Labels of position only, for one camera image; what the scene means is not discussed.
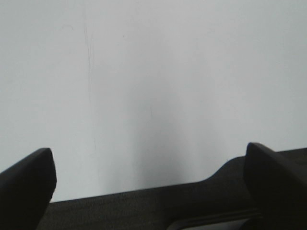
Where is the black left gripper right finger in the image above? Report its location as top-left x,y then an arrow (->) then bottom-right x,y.
243,143 -> 307,230

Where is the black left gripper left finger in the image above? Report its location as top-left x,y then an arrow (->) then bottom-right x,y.
0,148 -> 57,230

